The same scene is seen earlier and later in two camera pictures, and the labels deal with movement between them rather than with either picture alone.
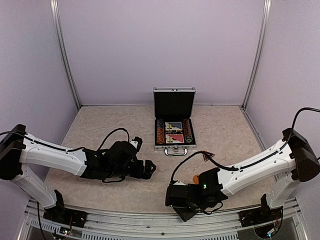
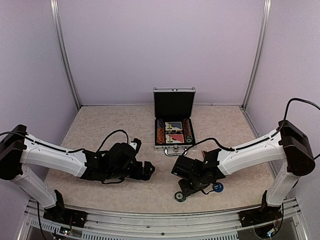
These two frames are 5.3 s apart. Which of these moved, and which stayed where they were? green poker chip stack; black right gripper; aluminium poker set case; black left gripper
Moved: black right gripper
Stayed: aluminium poker set case; green poker chip stack; black left gripper
